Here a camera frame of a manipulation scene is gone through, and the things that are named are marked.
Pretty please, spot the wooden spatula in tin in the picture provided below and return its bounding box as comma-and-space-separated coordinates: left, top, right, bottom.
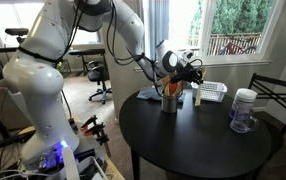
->
162, 76, 170, 96

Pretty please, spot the clear glass mug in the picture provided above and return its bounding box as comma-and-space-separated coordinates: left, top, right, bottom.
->
230, 110, 259, 134

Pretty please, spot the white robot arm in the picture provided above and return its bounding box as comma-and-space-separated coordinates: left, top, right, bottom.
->
3, 0, 201, 170

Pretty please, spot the white plastic basket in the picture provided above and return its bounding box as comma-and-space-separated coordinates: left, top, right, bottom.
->
191, 81, 227, 102

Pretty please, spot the silver tin utensil holder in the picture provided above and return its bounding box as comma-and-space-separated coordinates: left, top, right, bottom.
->
161, 96, 178, 113

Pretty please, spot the black orange clamp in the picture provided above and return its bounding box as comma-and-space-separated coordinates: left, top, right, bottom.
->
80, 115, 97, 131
82, 123, 111, 157

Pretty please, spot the round black table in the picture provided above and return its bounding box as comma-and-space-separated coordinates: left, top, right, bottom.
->
119, 89, 271, 180

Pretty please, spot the black metal chair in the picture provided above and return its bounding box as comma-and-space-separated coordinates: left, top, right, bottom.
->
248, 73, 286, 158

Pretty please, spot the red spatula in tin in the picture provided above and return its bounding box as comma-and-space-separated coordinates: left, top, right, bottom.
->
168, 83, 178, 96

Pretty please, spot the blue cloth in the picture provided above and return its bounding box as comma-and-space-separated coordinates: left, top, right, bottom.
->
137, 87, 165, 101

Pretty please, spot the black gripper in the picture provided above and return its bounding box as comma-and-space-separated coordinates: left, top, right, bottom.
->
170, 50, 203, 84

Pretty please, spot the wooden cooking spoon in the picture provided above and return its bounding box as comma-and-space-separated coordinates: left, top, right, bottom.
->
194, 67, 206, 107

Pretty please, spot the black office chair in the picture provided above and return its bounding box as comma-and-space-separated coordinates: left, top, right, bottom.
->
68, 48, 113, 105

